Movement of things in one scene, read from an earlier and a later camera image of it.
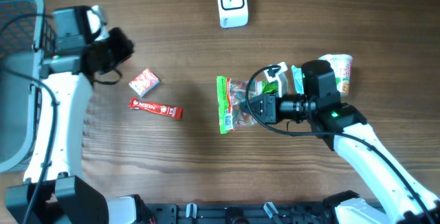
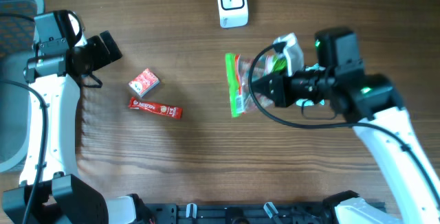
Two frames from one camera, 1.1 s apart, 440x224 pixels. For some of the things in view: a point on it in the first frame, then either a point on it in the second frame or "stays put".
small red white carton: (144, 82) stays put
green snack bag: (231, 93) → (238, 67)
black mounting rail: (241, 213) stays put
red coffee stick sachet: (167, 110) stays put
